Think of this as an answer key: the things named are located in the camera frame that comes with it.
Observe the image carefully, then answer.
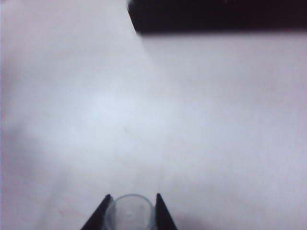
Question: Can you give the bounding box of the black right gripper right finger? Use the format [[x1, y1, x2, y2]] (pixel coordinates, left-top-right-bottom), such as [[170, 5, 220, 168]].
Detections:
[[153, 193, 179, 230]]

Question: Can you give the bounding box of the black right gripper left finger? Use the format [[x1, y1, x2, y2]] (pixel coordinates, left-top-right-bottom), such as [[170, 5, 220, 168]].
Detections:
[[80, 193, 113, 230]]

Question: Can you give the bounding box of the transparent plastic sprayer lid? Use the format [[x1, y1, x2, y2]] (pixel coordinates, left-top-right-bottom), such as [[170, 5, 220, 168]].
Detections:
[[105, 193, 155, 230]]

